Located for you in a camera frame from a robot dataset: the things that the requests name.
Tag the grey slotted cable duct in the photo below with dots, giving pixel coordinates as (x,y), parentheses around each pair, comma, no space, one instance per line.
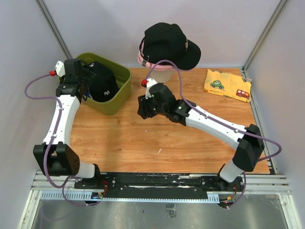
(129,197)

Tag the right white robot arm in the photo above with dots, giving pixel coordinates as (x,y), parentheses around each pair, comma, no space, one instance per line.
(246,141)

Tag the black cap gold logo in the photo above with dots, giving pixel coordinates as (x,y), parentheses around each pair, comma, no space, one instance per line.
(164,41)

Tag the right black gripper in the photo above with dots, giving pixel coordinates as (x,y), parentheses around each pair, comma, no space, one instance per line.
(143,109)

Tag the white mannequin head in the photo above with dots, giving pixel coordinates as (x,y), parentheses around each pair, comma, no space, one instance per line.
(162,76)

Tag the pink baseball cap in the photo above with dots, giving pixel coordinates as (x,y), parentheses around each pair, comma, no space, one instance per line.
(148,64)

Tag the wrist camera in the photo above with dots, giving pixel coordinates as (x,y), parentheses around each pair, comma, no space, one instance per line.
(59,70)
(147,84)

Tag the black cap white logo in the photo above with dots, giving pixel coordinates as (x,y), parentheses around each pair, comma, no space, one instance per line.
(102,82)

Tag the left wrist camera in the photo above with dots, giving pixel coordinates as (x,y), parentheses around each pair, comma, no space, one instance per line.
(59,70)

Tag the aluminium frame post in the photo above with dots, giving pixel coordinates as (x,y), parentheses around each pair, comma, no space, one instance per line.
(53,27)
(267,29)

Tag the right aluminium frame post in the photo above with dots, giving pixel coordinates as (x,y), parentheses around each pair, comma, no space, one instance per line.
(267,29)

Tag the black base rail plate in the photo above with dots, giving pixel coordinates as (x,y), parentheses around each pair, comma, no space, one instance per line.
(159,184)

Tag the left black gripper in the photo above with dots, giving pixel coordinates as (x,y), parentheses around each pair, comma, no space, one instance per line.
(89,76)

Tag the left aluminium frame post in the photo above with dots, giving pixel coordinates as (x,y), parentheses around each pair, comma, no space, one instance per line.
(53,27)

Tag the green plastic bin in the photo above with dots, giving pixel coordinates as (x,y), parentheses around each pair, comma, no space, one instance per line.
(119,95)

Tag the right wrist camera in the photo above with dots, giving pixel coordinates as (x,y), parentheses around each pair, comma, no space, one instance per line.
(147,84)

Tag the yellow cartoon car cloth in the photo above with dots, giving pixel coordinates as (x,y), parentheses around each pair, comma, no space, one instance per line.
(228,84)

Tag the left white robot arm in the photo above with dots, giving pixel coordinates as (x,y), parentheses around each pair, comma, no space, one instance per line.
(55,156)

